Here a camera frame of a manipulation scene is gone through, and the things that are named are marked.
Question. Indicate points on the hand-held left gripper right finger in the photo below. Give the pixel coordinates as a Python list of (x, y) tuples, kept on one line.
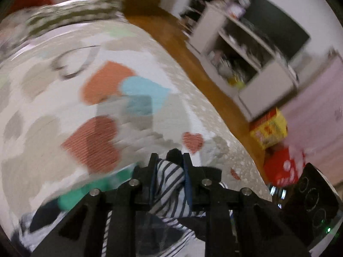
[(188, 184)]

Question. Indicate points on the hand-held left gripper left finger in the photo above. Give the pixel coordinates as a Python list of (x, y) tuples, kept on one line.
[(151, 182)]

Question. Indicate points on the striped pants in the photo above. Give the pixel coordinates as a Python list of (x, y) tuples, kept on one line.
[(169, 183)]

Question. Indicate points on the red box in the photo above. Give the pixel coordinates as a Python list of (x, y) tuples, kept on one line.
[(281, 166)]

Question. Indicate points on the yellow cardboard box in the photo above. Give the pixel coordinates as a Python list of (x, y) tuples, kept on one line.
[(269, 131)]

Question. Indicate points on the pink cloth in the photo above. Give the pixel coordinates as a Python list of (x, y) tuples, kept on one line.
[(316, 107)]

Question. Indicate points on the white shelf unit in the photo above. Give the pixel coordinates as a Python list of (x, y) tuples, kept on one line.
[(265, 85)]

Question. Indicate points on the heart printed blanket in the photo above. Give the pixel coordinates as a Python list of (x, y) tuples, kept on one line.
[(53, 99)]

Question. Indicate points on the black television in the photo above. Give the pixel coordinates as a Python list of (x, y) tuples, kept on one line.
[(276, 29)]

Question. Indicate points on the checkered pillow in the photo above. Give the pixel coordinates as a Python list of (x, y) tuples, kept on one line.
[(75, 10)]

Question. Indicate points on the red cushion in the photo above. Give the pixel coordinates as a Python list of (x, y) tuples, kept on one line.
[(30, 0)]

